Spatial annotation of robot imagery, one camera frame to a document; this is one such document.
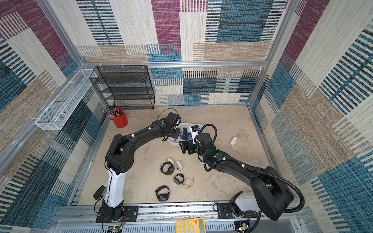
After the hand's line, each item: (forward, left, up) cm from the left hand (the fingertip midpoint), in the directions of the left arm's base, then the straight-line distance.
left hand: (177, 132), depth 99 cm
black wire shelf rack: (+32, +39, +14) cm, 52 cm away
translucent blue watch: (0, -5, -4) cm, 7 cm away
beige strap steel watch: (-19, +4, -1) cm, 20 cm away
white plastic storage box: (-5, +1, -4) cm, 7 cm away
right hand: (-13, -7, +7) cm, 16 cm away
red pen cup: (+12, +41, -1) cm, 43 cm away
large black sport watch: (-24, +5, -3) cm, 25 cm away
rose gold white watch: (-23, -2, -1) cm, 23 cm away
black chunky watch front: (-39, +6, -2) cm, 40 cm away
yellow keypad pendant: (-51, -10, -4) cm, 52 cm away
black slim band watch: (-29, -2, -4) cm, 30 cm away
